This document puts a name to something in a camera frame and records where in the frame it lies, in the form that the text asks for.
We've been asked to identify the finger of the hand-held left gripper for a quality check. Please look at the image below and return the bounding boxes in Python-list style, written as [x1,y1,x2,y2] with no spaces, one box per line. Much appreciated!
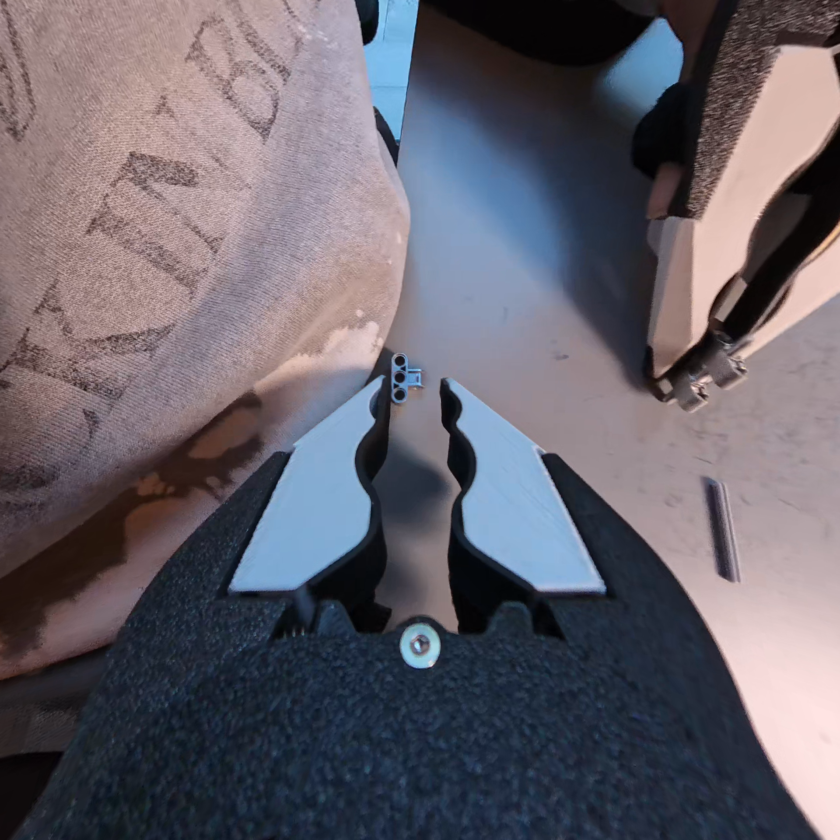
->
[645,42,840,403]
[712,226,840,358]

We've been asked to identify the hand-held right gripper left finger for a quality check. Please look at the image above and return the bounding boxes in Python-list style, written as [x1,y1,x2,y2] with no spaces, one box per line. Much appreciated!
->
[227,375,393,634]

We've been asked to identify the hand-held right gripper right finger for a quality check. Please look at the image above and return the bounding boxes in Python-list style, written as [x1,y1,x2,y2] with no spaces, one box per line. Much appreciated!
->
[440,377,607,636]

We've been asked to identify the chrome T-shaped connector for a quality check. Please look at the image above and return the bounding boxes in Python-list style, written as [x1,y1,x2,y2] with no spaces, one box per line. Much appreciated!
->
[388,352,426,406]

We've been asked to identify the grey axle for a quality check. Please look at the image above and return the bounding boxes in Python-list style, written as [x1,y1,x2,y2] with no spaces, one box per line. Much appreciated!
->
[705,477,742,584]

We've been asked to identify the person's left hand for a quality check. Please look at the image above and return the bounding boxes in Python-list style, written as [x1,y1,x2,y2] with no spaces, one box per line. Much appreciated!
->
[646,161,688,221]

